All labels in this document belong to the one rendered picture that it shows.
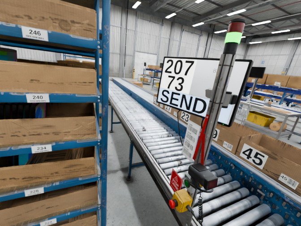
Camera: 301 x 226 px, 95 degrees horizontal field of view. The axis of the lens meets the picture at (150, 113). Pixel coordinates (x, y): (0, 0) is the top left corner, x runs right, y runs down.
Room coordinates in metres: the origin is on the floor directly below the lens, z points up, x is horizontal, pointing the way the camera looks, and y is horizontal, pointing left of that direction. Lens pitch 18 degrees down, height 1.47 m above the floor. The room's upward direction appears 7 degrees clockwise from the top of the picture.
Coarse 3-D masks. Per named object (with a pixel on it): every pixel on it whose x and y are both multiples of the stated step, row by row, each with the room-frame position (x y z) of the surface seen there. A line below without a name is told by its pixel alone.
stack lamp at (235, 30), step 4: (232, 24) 0.56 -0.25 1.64; (236, 24) 0.55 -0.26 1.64; (240, 24) 0.55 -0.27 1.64; (244, 24) 0.55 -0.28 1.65; (228, 28) 0.57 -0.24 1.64; (232, 28) 0.56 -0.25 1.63; (236, 28) 0.55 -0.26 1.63; (240, 28) 0.55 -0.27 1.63; (228, 32) 0.57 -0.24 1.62; (232, 32) 0.55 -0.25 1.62; (236, 32) 0.55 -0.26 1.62; (240, 32) 0.55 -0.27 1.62; (228, 36) 0.56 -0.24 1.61; (232, 36) 0.55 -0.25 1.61; (236, 36) 0.55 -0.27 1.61; (240, 36) 0.55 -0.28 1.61; (228, 40) 0.56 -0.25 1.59; (232, 40) 0.55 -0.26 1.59; (236, 40) 0.55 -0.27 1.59; (240, 40) 0.56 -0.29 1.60
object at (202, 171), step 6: (192, 168) 0.51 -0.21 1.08; (198, 168) 0.50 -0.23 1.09; (204, 168) 0.50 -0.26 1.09; (192, 174) 0.49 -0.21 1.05; (198, 174) 0.47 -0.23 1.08; (204, 174) 0.46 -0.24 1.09; (210, 174) 0.46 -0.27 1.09; (192, 180) 0.50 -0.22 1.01; (198, 180) 0.46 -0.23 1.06; (204, 180) 0.44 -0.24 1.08; (210, 180) 0.44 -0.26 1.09; (216, 180) 0.45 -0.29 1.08; (192, 186) 0.49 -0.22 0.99; (198, 186) 0.48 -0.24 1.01; (204, 186) 0.43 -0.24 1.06; (210, 186) 0.43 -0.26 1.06; (216, 186) 0.44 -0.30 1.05
